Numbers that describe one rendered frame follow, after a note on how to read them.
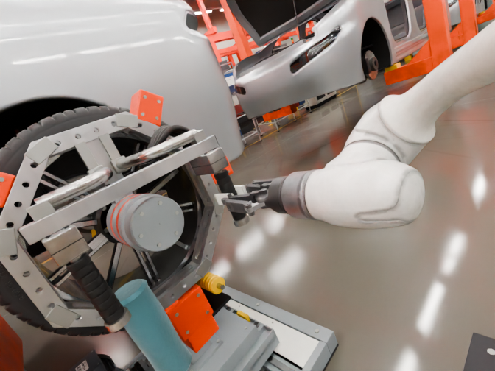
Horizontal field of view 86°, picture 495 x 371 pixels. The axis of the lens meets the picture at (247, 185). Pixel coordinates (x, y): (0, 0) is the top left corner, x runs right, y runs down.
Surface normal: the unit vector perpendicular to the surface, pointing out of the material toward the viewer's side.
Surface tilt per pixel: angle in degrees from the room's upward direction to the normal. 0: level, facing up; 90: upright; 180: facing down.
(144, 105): 90
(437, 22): 90
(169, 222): 90
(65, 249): 90
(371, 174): 31
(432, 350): 0
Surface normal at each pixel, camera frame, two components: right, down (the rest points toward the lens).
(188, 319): 0.65, -0.03
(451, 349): -0.37, -0.88
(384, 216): -0.41, 0.61
